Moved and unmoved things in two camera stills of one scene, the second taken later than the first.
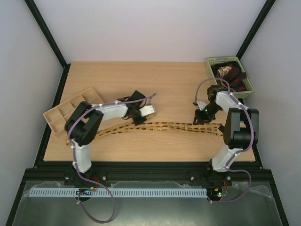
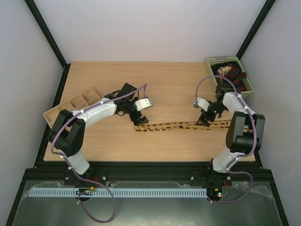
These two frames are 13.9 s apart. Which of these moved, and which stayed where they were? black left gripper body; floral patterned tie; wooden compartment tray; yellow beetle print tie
Moved: yellow beetle print tie
Stayed: black left gripper body; floral patterned tie; wooden compartment tray
